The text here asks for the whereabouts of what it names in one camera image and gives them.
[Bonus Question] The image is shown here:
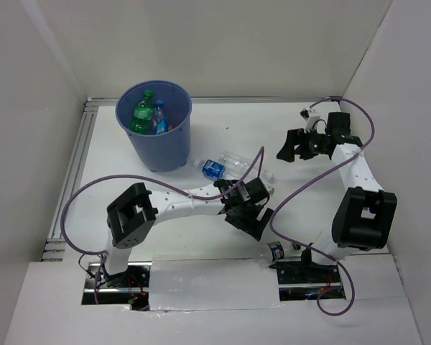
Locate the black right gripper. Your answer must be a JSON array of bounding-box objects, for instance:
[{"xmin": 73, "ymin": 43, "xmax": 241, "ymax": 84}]
[{"xmin": 277, "ymin": 126, "xmax": 328, "ymax": 162}]

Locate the small pepsi bottle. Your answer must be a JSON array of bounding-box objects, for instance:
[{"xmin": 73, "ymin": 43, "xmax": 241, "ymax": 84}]
[{"xmin": 262, "ymin": 241, "xmax": 302, "ymax": 262}]

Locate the clear bottle white cap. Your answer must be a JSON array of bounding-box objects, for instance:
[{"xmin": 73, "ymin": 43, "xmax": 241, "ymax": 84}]
[{"xmin": 218, "ymin": 151, "xmax": 274, "ymax": 183}]

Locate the blue label water bottle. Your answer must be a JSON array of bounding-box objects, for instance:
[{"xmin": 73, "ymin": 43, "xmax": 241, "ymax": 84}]
[{"xmin": 192, "ymin": 159, "xmax": 242, "ymax": 181}]

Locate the crushed bottle blue label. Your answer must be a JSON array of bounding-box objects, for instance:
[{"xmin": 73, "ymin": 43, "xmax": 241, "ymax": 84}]
[{"xmin": 152, "ymin": 99, "xmax": 168, "ymax": 135}]

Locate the green plastic bottle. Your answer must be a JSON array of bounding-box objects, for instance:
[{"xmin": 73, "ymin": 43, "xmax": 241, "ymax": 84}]
[{"xmin": 129, "ymin": 89, "xmax": 154, "ymax": 134}]

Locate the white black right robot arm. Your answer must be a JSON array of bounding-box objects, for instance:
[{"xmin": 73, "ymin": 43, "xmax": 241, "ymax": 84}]
[{"xmin": 277, "ymin": 110, "xmax": 397, "ymax": 282}]

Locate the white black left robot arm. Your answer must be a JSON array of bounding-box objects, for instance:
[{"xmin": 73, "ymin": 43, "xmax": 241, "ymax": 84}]
[{"xmin": 101, "ymin": 178, "xmax": 274, "ymax": 288}]

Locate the blue plastic bin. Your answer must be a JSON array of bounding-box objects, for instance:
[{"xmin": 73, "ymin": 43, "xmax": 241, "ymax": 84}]
[{"xmin": 115, "ymin": 80, "xmax": 192, "ymax": 172}]

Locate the white taped cover sheet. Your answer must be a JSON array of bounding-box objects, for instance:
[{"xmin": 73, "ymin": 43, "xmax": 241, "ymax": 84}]
[{"xmin": 149, "ymin": 257, "xmax": 282, "ymax": 312}]

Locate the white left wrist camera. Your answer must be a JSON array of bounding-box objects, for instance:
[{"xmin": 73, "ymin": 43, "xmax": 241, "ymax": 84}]
[{"xmin": 265, "ymin": 185, "xmax": 274, "ymax": 196}]

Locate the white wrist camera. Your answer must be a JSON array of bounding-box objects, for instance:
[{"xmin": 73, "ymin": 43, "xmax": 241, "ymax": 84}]
[
  {"xmin": 265, "ymin": 185, "xmax": 274, "ymax": 196},
  {"xmin": 300, "ymin": 107, "xmax": 320, "ymax": 132}
]

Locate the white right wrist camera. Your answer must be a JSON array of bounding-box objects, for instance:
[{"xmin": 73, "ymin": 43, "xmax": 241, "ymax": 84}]
[{"xmin": 300, "ymin": 107, "xmax": 320, "ymax": 132}]

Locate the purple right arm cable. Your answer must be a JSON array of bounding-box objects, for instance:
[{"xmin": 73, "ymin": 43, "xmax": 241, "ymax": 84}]
[{"xmin": 269, "ymin": 97, "xmax": 377, "ymax": 317}]

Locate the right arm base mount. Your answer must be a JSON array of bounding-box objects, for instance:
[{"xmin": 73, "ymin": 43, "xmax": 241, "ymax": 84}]
[{"xmin": 269, "ymin": 252, "xmax": 346, "ymax": 302}]

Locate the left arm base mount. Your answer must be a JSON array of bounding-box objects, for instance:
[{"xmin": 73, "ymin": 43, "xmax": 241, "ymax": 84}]
[{"xmin": 81, "ymin": 262, "xmax": 152, "ymax": 311}]

